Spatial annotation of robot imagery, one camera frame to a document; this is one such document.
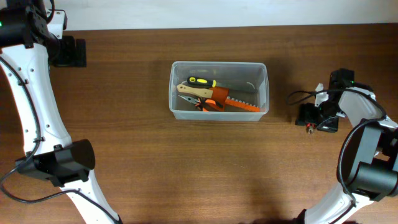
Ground small red cutting pliers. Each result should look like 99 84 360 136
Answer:
306 124 314 134

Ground orange screwdriver bit holder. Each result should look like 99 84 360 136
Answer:
224 96 260 113

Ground orange scraper wooden handle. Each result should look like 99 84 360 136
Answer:
177 84 229 110

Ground file black yellow handle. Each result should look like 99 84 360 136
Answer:
187 77 257 93

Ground long nose pliers orange black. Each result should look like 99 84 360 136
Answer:
179 95 224 112

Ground clear plastic container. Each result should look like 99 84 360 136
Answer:
169 61 269 121

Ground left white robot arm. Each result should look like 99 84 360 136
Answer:
1 0 121 223

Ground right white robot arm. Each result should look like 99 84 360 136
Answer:
293 68 397 223

